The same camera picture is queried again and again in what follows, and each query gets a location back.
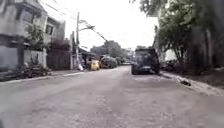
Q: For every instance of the distant trees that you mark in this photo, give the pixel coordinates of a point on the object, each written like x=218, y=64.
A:
x=111, y=48

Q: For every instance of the yellow vehicle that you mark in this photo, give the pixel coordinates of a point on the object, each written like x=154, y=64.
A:
x=94, y=65

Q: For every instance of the low shed building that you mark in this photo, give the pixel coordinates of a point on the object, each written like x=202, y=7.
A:
x=85, y=55

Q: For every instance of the dark SUV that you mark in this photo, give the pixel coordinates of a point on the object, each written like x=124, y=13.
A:
x=145, y=61

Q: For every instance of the grey asphalt road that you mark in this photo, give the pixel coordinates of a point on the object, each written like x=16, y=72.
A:
x=110, y=100

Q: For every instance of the utility pole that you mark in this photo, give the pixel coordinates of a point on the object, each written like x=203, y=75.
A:
x=77, y=33

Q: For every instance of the pale concrete sidewalk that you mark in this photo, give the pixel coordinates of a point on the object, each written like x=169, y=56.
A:
x=63, y=72

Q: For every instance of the dark metal gate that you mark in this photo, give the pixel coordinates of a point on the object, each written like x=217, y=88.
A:
x=58, y=60

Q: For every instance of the large leafy tree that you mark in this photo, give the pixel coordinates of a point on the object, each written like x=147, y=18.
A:
x=173, y=30

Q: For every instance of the small tree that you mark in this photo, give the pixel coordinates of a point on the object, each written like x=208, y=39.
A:
x=35, y=38

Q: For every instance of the concrete kerb strip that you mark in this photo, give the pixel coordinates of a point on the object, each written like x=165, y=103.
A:
x=200, y=85

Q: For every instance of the grey multi-storey building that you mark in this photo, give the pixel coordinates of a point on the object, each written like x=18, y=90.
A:
x=13, y=23

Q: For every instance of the bushes by wall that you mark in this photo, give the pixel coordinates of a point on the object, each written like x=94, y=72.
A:
x=35, y=70

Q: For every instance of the pale boundary wall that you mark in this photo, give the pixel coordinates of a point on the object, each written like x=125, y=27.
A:
x=8, y=56

